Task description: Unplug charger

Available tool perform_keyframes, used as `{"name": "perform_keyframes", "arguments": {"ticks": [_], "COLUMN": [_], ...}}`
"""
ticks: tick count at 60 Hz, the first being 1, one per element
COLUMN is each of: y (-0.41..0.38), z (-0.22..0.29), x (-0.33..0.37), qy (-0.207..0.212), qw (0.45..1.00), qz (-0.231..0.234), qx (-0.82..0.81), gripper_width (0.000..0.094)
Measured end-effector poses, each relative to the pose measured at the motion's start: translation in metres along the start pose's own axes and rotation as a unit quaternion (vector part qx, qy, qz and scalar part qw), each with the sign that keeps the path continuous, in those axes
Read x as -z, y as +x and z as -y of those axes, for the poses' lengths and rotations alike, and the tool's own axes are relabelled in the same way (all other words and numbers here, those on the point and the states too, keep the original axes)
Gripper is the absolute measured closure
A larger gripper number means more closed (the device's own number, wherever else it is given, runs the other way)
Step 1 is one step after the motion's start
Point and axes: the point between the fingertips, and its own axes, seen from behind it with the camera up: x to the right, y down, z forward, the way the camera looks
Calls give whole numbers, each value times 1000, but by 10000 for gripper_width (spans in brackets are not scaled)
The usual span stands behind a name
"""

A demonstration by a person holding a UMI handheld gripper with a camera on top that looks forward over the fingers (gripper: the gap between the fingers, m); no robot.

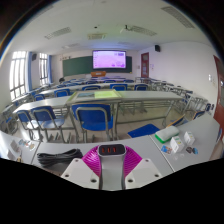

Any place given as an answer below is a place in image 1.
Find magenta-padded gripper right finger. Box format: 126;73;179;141
123;145;163;189

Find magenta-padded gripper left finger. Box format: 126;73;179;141
60;145;101;188

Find white charger block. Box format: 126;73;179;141
97;143;128;192

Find small blue card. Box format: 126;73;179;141
160;144;173;155

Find small white carton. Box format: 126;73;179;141
169;135;185;154
183;131;196;146

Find green and white box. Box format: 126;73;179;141
154;125;181;144

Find blue classroom chairs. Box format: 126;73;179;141
0;78;214;143

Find colourful sticker cards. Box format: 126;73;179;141
18;139;36;150

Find small white box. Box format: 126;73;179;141
9;139;22;153
7;149;18;160

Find grey classroom desks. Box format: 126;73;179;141
1;77;209;141

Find red-brown wooden door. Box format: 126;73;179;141
213;54;224;141

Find orange lectern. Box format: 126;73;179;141
90;70;108;78

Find green chalkboard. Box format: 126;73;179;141
62;55;133;77

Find brown door with window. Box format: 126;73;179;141
140;52;150;79

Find white-framed window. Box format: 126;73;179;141
9;50;27;100
38;52;49;86

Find projection screen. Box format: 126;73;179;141
92;50;127;70

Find ceiling light panels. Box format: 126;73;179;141
44;5;196;49

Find white ceiling projector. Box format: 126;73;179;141
119;24;131;34

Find black coiled cable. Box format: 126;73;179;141
36;148;84;168

